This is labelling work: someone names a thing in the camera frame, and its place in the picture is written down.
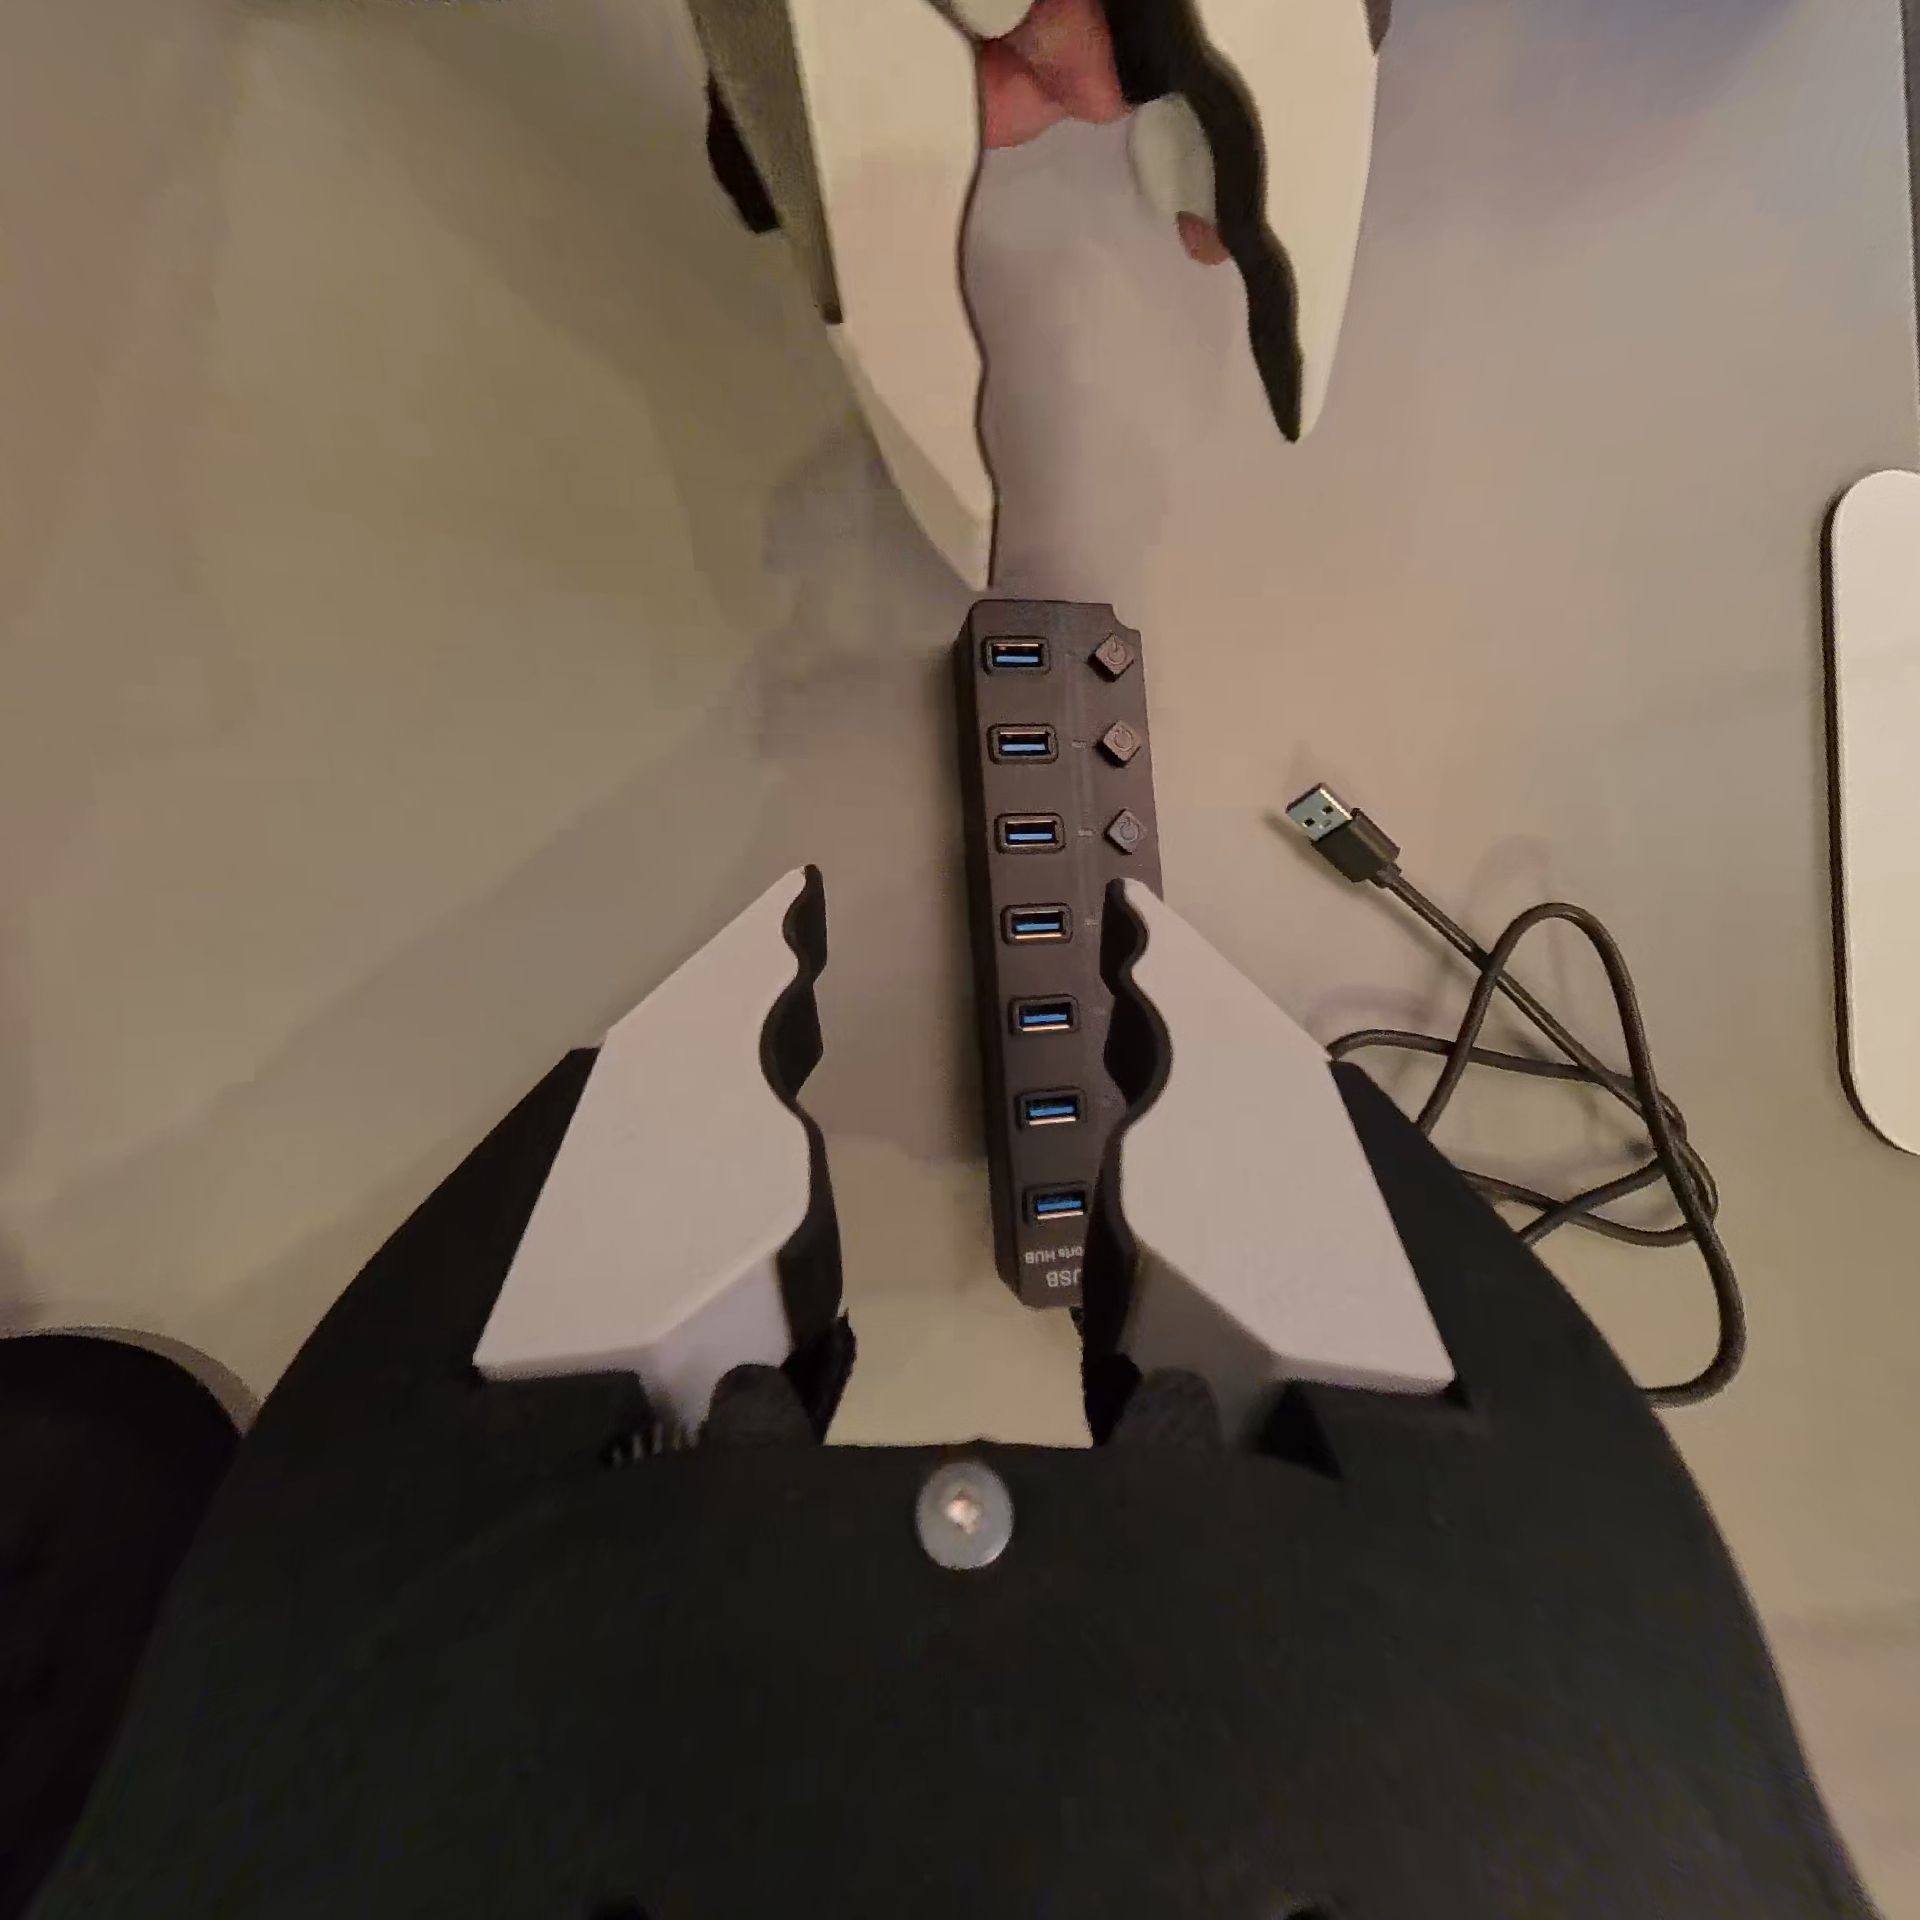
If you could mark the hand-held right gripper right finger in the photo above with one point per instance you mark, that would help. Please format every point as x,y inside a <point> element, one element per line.
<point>1275,1201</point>

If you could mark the person's left hand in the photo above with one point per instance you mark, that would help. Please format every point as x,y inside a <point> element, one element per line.
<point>1049,92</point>

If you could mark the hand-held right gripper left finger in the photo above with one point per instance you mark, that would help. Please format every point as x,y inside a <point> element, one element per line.
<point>676,1186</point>

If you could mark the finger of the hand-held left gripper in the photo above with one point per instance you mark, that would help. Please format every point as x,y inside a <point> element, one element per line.
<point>898,224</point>
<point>1320,181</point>

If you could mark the black usb hub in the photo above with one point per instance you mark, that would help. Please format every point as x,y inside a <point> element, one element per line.
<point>1079,780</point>

